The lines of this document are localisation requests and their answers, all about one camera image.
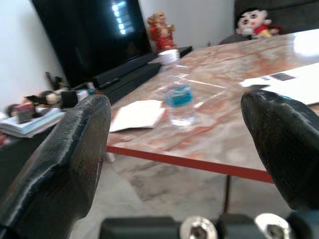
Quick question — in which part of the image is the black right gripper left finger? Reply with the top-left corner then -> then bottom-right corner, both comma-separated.
0,95 -> 112,239

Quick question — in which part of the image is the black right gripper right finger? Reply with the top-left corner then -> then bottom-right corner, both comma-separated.
240,89 -> 319,211

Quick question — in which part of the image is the black soundbar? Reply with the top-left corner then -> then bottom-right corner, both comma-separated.
92,46 -> 193,88

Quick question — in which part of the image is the white paper napkin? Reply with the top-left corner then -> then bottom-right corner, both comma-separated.
109,99 -> 167,133

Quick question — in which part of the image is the plush doll red shirt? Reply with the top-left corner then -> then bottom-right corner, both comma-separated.
235,5 -> 280,41

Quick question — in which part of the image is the black flat television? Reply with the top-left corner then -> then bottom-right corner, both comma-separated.
30,0 -> 153,87

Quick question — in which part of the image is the dark grey sofa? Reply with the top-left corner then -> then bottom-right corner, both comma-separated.
218,0 -> 319,46

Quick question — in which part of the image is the clear water bottle blue label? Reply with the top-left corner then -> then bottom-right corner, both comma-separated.
158,49 -> 198,129

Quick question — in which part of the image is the stack of papers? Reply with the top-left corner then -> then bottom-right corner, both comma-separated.
0,109 -> 66,139

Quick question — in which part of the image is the red gold figurine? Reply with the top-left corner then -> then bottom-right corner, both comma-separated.
147,11 -> 178,51

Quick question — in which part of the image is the marble top table red edge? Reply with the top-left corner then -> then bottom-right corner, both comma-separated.
105,28 -> 319,215

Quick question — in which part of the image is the black low tv cabinet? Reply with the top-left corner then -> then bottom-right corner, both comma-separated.
0,46 -> 193,200

